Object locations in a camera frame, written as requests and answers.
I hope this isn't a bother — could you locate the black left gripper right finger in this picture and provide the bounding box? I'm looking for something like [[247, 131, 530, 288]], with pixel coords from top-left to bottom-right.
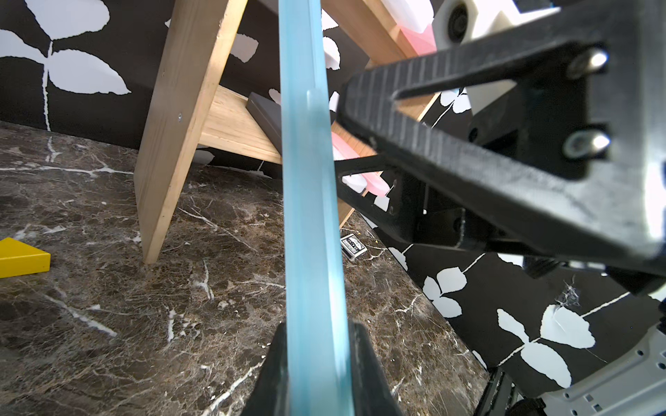
[[350, 322, 402, 416]]

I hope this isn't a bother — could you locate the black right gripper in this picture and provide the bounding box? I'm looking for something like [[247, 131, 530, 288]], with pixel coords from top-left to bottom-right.
[[336, 1, 665, 291]]

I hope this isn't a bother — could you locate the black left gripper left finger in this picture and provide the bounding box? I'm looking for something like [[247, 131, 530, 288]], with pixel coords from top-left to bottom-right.
[[240, 322, 288, 416]]

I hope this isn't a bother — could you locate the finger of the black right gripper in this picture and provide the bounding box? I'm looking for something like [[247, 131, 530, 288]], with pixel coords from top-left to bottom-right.
[[334, 153, 433, 245]]

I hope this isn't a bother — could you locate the teal pencil case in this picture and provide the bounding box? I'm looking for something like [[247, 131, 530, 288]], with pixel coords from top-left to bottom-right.
[[279, 1, 355, 415]]

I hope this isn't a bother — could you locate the pink pencil case shelf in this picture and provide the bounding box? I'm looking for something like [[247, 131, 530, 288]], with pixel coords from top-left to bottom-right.
[[330, 131, 392, 199]]

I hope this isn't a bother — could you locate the dark grey pencil case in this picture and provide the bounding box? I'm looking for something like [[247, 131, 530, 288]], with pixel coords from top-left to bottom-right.
[[246, 93, 283, 154]]

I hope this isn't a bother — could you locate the wooden two-tier shelf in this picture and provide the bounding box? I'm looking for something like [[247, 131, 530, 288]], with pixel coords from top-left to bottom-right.
[[135, 1, 425, 265]]

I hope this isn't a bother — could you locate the yellow triangular block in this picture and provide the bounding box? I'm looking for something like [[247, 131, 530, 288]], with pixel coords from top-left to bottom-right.
[[0, 237, 51, 278]]

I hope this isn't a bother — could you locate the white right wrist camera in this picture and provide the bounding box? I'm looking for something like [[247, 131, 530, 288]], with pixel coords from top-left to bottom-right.
[[432, 0, 553, 115]]

